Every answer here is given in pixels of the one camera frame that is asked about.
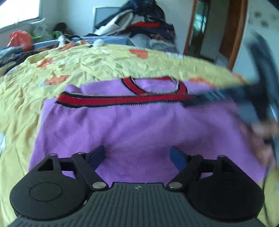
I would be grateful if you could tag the pile of clothes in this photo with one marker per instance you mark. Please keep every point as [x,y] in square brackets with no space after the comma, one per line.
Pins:
[143,22]

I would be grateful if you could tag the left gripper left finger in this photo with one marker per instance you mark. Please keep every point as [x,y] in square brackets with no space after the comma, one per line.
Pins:
[85,165]

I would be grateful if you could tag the blue grey mattress edge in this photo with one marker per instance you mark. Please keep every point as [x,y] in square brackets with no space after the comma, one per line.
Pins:
[116,40]

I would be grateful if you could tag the right hand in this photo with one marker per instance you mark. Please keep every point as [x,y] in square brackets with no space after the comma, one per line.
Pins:
[262,141]

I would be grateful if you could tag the window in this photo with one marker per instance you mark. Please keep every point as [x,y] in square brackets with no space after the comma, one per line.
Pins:
[13,12]

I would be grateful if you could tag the grey framed board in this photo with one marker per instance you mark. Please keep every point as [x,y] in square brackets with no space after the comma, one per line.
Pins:
[100,13]

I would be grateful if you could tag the white patterned pillow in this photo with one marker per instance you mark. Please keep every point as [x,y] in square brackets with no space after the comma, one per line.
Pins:
[39,29]

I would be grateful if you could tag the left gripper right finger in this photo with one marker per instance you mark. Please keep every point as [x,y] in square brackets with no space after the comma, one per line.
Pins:
[188,166]

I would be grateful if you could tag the purple sweater red trim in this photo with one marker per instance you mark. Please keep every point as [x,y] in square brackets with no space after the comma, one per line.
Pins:
[138,121]

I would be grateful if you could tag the wooden door frame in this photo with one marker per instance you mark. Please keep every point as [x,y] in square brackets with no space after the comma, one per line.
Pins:
[215,31]

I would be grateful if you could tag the orange plastic bag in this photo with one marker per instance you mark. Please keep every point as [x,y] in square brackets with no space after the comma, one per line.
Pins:
[21,39]

